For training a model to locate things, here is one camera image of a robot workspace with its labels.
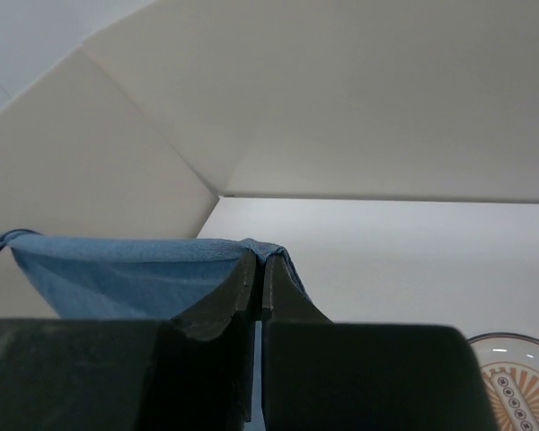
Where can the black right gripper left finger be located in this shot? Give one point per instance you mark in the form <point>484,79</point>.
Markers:
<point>193,372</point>

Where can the blue cloth placemat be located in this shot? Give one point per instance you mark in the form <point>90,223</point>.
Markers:
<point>96,278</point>

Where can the orange sunburst patterned plate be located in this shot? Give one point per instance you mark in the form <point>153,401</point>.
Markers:
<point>509,364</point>

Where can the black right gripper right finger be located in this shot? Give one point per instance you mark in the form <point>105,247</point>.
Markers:
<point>320,375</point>

